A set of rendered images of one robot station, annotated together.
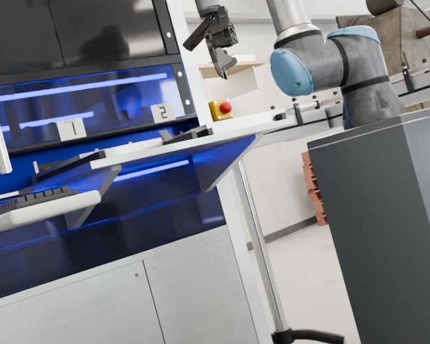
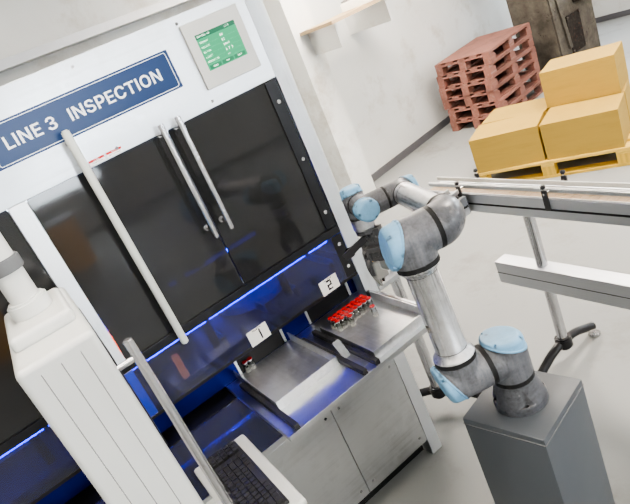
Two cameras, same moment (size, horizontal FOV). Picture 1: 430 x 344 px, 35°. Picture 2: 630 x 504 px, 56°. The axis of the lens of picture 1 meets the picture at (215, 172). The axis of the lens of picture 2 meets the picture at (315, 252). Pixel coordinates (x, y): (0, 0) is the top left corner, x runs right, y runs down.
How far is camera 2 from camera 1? 1.30 m
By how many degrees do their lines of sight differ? 25
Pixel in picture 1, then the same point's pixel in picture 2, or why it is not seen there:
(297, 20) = (453, 351)
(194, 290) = (369, 409)
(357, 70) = (507, 378)
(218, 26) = (374, 248)
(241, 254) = (403, 367)
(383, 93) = (528, 393)
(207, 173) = not seen: hidden behind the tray
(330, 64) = (483, 384)
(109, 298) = (308, 443)
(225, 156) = not seen: hidden behind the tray
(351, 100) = (501, 394)
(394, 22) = not seen: outside the picture
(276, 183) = (412, 96)
